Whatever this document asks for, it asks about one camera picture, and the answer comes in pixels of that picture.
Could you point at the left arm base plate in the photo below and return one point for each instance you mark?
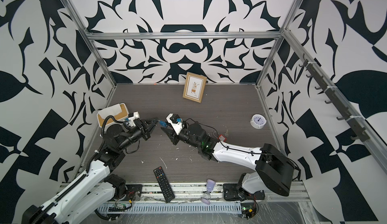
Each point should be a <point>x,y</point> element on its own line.
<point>131,192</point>

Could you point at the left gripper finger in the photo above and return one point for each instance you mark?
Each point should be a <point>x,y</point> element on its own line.
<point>150,122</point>
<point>151,128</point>

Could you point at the purple hourglass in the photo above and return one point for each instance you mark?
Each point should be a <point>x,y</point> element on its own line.
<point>206,197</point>

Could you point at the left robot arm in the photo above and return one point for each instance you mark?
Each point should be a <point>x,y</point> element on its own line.
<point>96,184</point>

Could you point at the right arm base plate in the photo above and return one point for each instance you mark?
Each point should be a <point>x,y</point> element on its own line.
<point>233,192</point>

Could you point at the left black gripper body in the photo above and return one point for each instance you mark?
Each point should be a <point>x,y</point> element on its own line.
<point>139,131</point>

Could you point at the wooden picture frame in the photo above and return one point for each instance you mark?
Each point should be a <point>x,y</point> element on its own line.
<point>194,87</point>

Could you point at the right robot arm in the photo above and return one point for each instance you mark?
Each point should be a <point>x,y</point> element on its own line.
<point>272,170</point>

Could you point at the black remote control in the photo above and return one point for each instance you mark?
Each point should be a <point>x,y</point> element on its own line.
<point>164,185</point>

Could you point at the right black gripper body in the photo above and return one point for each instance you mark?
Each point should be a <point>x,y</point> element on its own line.
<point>187,137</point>

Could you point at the red padlock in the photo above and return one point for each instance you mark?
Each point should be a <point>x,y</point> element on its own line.
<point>222,138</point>

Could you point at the white alarm clock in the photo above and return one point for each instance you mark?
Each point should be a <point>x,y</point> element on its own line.
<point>258,121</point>

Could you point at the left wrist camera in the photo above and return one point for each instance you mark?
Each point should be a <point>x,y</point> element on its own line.
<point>129,122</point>

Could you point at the black wall hook rail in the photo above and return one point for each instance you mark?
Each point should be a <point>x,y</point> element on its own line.
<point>337,99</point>

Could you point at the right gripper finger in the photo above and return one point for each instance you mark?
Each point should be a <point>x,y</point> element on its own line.
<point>168,127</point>
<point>170,134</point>

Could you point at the white tissue box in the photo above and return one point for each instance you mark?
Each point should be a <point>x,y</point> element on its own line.
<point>118,111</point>

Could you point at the small blue padlock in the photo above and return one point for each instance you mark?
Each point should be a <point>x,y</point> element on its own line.
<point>163,124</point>

